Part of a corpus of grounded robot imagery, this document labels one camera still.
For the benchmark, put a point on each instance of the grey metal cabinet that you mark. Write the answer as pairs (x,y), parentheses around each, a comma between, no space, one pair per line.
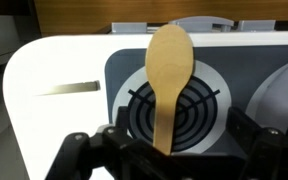
(0,36)

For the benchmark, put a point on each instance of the toy play kitchen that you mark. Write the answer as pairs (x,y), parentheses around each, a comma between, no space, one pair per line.
(50,116)

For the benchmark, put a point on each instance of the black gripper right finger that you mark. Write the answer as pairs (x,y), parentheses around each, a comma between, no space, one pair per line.
(277,156)

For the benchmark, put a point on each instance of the grey stovetop burner panel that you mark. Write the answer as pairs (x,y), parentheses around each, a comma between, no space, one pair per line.
(124,63)

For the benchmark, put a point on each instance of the grey toy stove knob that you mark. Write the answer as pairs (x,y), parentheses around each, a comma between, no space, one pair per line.
(257,26)
(204,28)
(129,27)

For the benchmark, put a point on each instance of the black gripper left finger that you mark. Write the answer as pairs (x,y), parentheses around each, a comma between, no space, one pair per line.
(90,156)

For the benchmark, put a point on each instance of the wooden spoon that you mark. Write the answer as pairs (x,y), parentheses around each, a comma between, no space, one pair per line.
(169,66)

